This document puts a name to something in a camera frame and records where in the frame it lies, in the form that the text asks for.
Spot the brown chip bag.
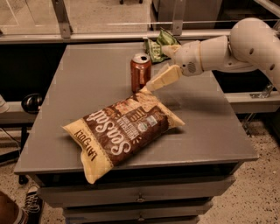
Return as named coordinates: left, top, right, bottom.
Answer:
left=64, top=88, right=185, bottom=184

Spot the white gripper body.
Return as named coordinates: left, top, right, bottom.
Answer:
left=171, top=40, right=203, bottom=76

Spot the person's leg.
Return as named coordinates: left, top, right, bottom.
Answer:
left=0, top=191, right=28, bottom=224

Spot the grey drawer cabinet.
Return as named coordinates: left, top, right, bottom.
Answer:
left=15, top=43, right=257, bottom=224

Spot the black sneaker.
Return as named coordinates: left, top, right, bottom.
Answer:
left=23, top=185, right=44, bottom=224

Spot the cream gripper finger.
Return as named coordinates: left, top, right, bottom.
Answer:
left=161, top=45, right=181, bottom=58
left=141, top=64, right=182, bottom=92

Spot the black round object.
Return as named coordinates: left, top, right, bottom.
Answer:
left=21, top=94, right=43, bottom=114

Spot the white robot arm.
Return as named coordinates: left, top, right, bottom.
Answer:
left=144, top=17, right=280, bottom=91

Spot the green chip bag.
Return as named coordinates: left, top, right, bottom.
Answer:
left=143, top=29, right=179, bottom=64

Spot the metal railing frame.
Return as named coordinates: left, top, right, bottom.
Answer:
left=0, top=0, right=279, bottom=45

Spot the red coke can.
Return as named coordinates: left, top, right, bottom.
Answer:
left=130, top=52, right=151, bottom=93

